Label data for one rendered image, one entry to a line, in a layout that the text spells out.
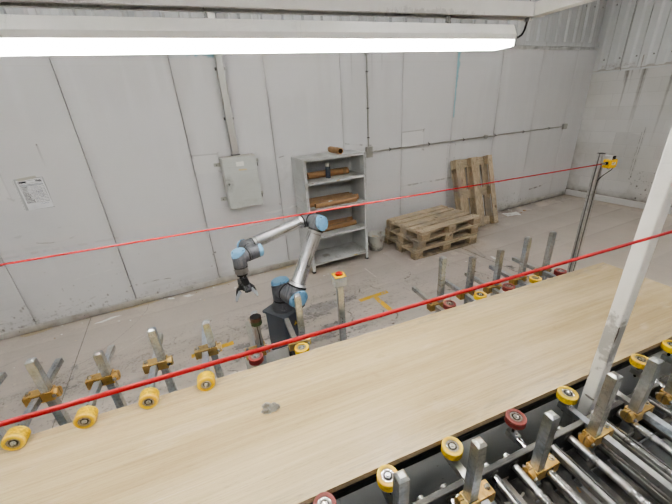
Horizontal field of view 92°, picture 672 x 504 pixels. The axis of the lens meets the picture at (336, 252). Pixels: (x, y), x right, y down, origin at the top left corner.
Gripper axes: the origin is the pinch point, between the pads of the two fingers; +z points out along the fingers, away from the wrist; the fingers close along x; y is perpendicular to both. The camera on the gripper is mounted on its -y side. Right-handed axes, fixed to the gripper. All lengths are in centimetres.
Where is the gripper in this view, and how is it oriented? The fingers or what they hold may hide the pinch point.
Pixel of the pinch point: (247, 299)
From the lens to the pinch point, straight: 235.4
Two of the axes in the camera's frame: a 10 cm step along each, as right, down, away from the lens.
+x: -9.0, 2.3, -3.8
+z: 0.6, 9.1, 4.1
